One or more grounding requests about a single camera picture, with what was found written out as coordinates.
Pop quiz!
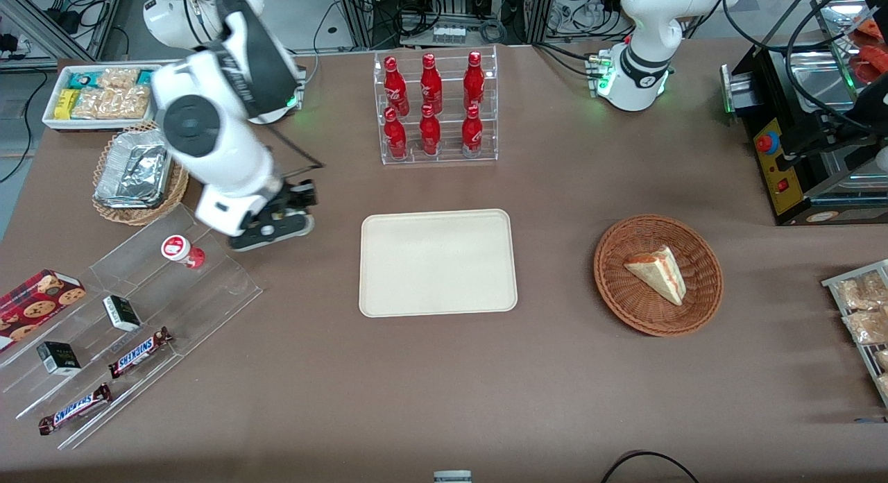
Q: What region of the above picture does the grey wire snack tray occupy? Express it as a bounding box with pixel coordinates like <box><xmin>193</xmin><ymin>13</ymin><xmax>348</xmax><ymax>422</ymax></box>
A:
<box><xmin>821</xmin><ymin>260</ymin><xmax>888</xmax><ymax>407</ymax></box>

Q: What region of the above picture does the white snack bin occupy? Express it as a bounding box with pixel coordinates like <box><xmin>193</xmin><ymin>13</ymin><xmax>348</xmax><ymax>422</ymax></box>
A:
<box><xmin>42</xmin><ymin>62</ymin><xmax>164</xmax><ymax>132</ymax></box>

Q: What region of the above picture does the red cookie box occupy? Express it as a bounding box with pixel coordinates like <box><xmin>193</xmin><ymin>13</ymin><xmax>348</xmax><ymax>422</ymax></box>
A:
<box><xmin>0</xmin><ymin>269</ymin><xmax>87</xmax><ymax>352</ymax></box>

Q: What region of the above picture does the brown snickers bar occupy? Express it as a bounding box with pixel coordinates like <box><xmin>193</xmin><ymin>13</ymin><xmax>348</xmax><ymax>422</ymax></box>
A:
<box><xmin>38</xmin><ymin>384</ymin><xmax>112</xmax><ymax>436</ymax></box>
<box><xmin>109</xmin><ymin>327</ymin><xmax>173</xmax><ymax>380</ymax></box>

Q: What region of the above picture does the clear acrylic bottle rack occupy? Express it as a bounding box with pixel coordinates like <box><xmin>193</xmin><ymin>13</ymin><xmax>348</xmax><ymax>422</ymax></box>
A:
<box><xmin>373</xmin><ymin>45</ymin><xmax>499</xmax><ymax>166</ymax></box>

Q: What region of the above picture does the red cola bottle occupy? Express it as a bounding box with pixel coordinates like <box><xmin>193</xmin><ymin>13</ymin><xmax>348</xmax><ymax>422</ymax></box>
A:
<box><xmin>419</xmin><ymin>104</ymin><xmax>442</xmax><ymax>156</ymax></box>
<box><xmin>384</xmin><ymin>107</ymin><xmax>408</xmax><ymax>160</ymax></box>
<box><xmin>384</xmin><ymin>56</ymin><xmax>410</xmax><ymax>116</ymax></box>
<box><xmin>463</xmin><ymin>51</ymin><xmax>486</xmax><ymax>111</ymax></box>
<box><xmin>420</xmin><ymin>53</ymin><xmax>443</xmax><ymax>115</ymax></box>
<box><xmin>461</xmin><ymin>105</ymin><xmax>484</xmax><ymax>158</ymax></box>

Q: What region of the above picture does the black sealing machine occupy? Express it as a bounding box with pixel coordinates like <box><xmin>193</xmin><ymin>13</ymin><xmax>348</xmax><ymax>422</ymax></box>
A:
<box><xmin>721</xmin><ymin>0</ymin><xmax>888</xmax><ymax>226</ymax></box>

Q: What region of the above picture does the light wicker basket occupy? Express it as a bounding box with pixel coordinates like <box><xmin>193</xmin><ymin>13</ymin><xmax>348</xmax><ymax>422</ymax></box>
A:
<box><xmin>92</xmin><ymin>120</ymin><xmax>190</xmax><ymax>226</ymax></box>

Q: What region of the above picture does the black cable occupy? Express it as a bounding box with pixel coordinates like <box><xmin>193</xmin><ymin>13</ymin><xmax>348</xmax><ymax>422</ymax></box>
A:
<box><xmin>600</xmin><ymin>451</ymin><xmax>701</xmax><ymax>483</ymax></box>

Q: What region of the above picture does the red yogurt cup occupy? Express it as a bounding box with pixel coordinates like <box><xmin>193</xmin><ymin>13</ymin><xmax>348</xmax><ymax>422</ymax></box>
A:
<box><xmin>161</xmin><ymin>235</ymin><xmax>206</xmax><ymax>270</ymax></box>

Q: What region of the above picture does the clear acrylic stepped display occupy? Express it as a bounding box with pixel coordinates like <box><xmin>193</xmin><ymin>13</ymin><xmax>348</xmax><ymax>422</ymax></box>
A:
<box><xmin>0</xmin><ymin>204</ymin><xmax>263</xmax><ymax>450</ymax></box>

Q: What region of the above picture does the triangular wrapped sandwich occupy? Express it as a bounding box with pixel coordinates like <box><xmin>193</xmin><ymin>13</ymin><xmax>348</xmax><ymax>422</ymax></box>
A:
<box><xmin>623</xmin><ymin>245</ymin><xmax>687</xmax><ymax>306</ymax></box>

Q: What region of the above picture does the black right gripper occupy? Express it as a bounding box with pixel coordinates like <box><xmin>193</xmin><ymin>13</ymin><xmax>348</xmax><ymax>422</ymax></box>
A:
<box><xmin>258</xmin><ymin>180</ymin><xmax>318</xmax><ymax>227</ymax></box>

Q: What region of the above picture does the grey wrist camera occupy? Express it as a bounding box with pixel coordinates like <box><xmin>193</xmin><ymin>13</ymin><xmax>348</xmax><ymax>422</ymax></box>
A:
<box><xmin>229</xmin><ymin>214</ymin><xmax>315</xmax><ymax>253</ymax></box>

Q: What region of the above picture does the silver foil container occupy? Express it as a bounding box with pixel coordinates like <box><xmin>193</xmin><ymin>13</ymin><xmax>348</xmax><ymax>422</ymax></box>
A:
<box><xmin>94</xmin><ymin>128</ymin><xmax>174</xmax><ymax>209</ymax></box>

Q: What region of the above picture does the beige rectangular tray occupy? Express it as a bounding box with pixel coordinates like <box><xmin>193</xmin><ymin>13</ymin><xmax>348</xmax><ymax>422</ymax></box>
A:
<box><xmin>359</xmin><ymin>209</ymin><xmax>518</xmax><ymax>319</ymax></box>

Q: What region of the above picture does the clear bag of snacks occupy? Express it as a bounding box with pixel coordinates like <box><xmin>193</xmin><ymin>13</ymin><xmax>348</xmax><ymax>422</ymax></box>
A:
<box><xmin>836</xmin><ymin>271</ymin><xmax>888</xmax><ymax>311</ymax></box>
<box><xmin>842</xmin><ymin>310</ymin><xmax>888</xmax><ymax>345</ymax></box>

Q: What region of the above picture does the small black box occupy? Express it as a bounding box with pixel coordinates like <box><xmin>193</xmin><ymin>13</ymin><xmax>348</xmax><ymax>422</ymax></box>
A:
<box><xmin>36</xmin><ymin>341</ymin><xmax>82</xmax><ymax>377</ymax></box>
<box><xmin>103</xmin><ymin>296</ymin><xmax>142</xmax><ymax>332</ymax></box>

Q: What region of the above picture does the brown round wicker basket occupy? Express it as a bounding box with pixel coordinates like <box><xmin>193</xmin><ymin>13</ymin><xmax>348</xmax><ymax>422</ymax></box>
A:
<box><xmin>593</xmin><ymin>214</ymin><xmax>724</xmax><ymax>337</ymax></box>

